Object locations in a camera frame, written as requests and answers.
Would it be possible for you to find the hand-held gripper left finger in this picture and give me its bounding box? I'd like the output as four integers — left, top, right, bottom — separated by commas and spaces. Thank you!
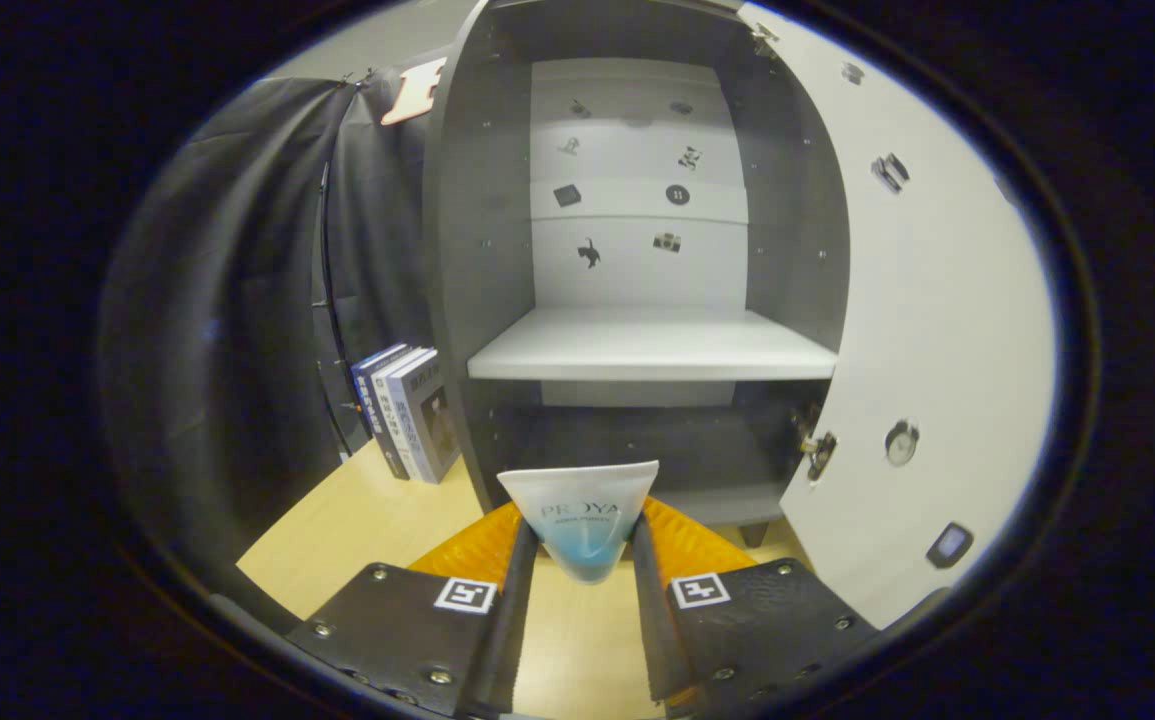
285, 500, 540, 719

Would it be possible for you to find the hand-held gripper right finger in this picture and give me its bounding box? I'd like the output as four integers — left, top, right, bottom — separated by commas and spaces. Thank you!
630, 497, 880, 713

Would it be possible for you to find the white and blue tube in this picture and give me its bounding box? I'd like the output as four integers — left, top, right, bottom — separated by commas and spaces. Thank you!
497, 460, 660, 586

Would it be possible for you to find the white cabinet door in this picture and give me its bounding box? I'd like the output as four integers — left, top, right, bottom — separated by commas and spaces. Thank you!
737, 2, 1056, 631

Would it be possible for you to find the grey cover book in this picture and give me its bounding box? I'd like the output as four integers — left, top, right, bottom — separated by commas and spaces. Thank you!
387, 350, 463, 485

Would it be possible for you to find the white spine book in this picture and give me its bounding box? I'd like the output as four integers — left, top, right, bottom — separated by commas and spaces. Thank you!
369, 347, 428, 483

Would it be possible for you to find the blue spine book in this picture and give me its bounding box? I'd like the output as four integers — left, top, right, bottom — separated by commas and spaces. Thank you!
351, 343, 410, 481

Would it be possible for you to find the white cabinet shelf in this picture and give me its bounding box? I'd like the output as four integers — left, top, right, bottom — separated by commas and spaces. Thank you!
467, 308, 838, 383

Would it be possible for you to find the grey cabinet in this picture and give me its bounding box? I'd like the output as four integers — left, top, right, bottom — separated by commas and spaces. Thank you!
422, 0, 850, 549

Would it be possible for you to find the black backdrop cloth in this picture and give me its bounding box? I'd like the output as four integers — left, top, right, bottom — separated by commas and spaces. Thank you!
102, 60, 448, 591

